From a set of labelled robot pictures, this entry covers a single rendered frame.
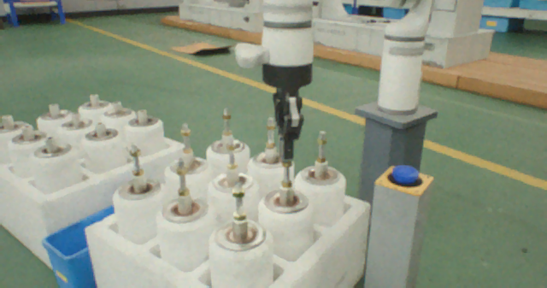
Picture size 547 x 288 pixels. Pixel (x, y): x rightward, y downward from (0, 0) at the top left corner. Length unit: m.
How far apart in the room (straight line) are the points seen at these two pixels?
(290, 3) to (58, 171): 0.63
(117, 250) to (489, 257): 0.81
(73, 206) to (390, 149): 0.73
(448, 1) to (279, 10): 2.18
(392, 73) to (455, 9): 1.73
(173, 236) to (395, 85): 0.60
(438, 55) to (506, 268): 1.79
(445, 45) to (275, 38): 2.13
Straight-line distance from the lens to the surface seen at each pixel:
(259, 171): 0.82
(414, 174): 0.65
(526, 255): 1.15
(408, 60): 0.98
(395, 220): 0.67
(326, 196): 0.76
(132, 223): 0.77
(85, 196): 1.00
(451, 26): 2.70
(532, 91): 2.39
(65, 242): 0.99
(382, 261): 0.72
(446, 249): 1.09
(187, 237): 0.67
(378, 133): 1.02
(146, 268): 0.71
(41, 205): 0.96
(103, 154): 1.03
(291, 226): 0.68
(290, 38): 0.58
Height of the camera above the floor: 0.61
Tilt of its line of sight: 22 degrees down
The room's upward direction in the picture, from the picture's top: straight up
